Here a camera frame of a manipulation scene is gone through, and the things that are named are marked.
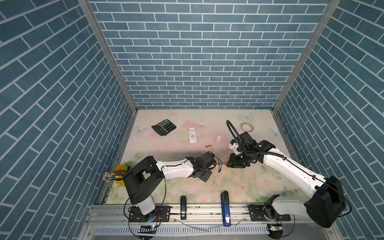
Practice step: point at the aluminium front rail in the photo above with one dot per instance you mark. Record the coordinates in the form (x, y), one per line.
(203, 222)

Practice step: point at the small white remote control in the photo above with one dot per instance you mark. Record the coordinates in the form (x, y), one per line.
(192, 135)

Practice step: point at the aluminium corner post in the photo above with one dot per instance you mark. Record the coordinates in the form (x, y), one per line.
(92, 20)
(318, 30)

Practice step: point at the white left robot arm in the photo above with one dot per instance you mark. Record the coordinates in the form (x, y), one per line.
(142, 179)

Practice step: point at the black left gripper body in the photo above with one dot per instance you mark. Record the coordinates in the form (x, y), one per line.
(205, 174)

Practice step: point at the black stapler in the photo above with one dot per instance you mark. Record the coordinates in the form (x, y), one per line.
(183, 207)

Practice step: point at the tape roll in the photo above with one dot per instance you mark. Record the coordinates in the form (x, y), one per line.
(247, 127)

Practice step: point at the aluminium corner post right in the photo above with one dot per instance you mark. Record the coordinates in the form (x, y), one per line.
(318, 30)

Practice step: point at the blue stapler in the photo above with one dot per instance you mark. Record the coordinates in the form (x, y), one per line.
(225, 205)

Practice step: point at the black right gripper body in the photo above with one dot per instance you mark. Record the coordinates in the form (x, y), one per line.
(239, 160)

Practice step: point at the yellow pen cup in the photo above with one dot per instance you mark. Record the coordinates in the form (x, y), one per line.
(117, 174)

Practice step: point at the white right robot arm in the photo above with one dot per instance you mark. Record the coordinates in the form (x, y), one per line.
(324, 201)

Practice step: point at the aluminium corner post left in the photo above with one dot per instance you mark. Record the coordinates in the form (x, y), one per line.
(92, 20)

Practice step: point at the black desktop calculator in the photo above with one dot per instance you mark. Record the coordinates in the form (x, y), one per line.
(164, 128)

